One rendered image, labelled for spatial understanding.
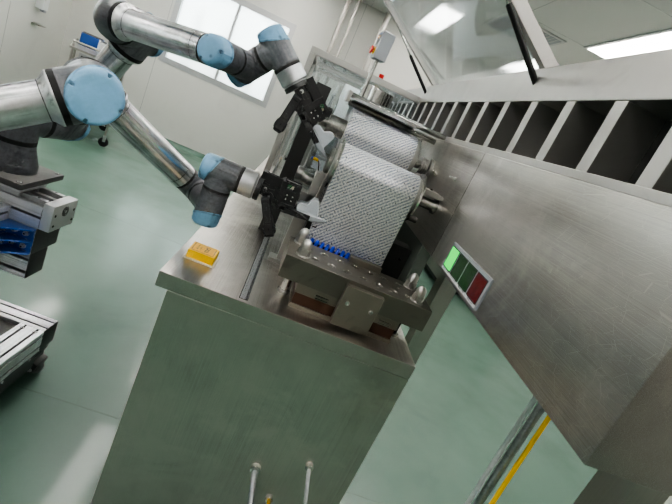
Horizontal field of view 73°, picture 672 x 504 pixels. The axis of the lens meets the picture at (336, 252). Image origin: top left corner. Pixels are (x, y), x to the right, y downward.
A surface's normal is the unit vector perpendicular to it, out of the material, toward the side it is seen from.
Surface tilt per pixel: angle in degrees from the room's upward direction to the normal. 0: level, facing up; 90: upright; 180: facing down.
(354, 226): 90
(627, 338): 90
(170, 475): 90
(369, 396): 90
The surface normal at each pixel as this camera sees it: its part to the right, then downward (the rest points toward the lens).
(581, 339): -0.91, -0.37
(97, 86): 0.63, 0.42
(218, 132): 0.04, 0.31
